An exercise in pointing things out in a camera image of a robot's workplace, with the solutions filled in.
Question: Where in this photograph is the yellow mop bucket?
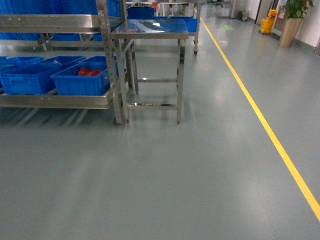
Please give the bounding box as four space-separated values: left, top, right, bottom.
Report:
259 9 277 34

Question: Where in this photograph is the blue bin with red parts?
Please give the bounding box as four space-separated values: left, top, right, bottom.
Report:
50 56 111 96

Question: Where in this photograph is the blue bin left of red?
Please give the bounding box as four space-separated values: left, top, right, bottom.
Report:
0 55 86 95

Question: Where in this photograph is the steel shelf rack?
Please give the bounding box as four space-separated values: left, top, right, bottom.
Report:
0 0 130 124

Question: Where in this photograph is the potted plant in tan pot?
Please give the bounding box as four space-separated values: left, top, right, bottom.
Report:
278 0 314 48

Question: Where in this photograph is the small steel table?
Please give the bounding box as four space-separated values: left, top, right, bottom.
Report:
111 19 189 124

